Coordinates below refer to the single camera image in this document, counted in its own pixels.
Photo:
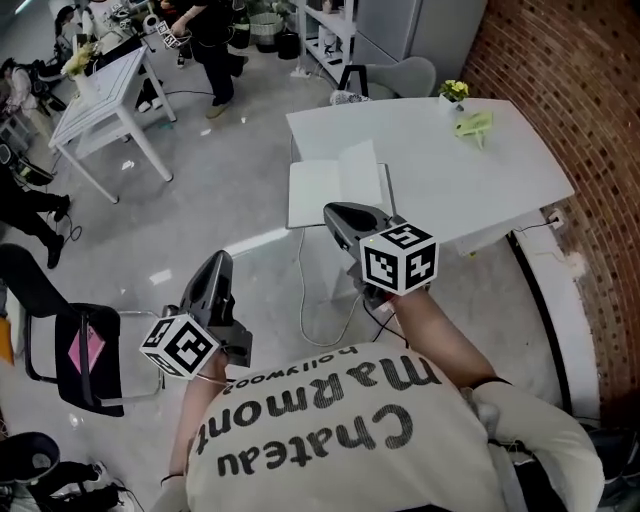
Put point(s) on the white open shelf unit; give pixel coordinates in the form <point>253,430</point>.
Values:
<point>340,30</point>

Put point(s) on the person's cream printed shirt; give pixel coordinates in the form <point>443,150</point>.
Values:
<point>325,450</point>

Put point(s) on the light grey cabinet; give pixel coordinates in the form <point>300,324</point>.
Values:
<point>425,30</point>

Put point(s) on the black white patterned cushion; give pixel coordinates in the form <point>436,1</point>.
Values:
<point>350,98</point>

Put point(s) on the white wall socket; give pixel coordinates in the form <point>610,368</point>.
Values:
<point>556,218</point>

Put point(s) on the black shell backpack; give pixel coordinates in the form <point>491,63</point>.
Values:
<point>25,457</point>

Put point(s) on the light green handheld fan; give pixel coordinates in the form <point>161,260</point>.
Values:
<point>472,124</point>

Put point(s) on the black bin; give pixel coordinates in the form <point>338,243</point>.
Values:
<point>289,45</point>

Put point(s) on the person's left forearm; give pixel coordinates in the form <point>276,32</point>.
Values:
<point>192,415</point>

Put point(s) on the white power strip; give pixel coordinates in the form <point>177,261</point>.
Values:
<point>300,73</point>

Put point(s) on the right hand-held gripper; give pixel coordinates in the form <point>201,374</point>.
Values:
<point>395,265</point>

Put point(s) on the grey cover notebook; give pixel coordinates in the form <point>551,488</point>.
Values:
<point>312,195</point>

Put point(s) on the pink booklet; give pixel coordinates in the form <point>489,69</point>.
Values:
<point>85,350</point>

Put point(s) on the potted yellow flower plant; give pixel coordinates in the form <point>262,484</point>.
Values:
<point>454,90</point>

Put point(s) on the striped planter with plant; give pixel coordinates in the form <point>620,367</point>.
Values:
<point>265,32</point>

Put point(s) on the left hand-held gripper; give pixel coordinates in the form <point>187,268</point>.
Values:
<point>180,345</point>

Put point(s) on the white vase with yellow flowers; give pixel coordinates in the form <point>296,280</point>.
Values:
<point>77,62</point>

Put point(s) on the grey shell chair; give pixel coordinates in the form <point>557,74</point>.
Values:
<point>410,75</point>

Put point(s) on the white side table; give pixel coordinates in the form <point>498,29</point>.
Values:
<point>100,105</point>

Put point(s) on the person's right forearm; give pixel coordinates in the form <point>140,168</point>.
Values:
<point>440,340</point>

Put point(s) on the black A-shaped frame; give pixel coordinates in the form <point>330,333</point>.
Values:
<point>357,75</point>

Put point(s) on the black office chair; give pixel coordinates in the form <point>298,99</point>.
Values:
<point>102,380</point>

